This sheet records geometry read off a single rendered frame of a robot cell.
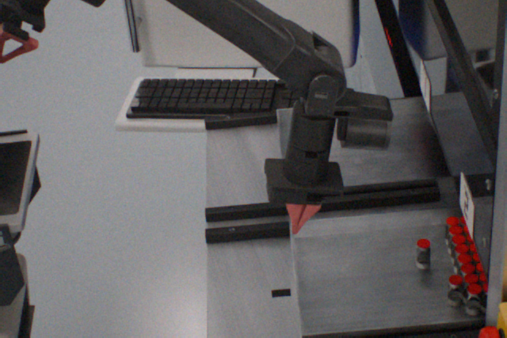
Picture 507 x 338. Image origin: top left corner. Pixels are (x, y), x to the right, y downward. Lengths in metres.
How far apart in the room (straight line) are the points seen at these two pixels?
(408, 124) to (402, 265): 0.40
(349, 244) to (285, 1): 0.71
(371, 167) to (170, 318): 1.16
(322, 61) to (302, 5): 0.97
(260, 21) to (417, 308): 0.55
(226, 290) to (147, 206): 1.66
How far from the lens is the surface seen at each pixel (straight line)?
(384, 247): 1.65
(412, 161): 1.84
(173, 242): 3.08
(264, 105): 2.11
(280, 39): 1.22
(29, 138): 1.73
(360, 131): 1.29
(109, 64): 4.04
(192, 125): 2.12
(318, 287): 1.58
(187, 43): 2.29
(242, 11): 1.20
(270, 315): 1.55
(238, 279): 1.61
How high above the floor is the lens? 1.96
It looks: 35 degrees down
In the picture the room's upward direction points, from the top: 6 degrees counter-clockwise
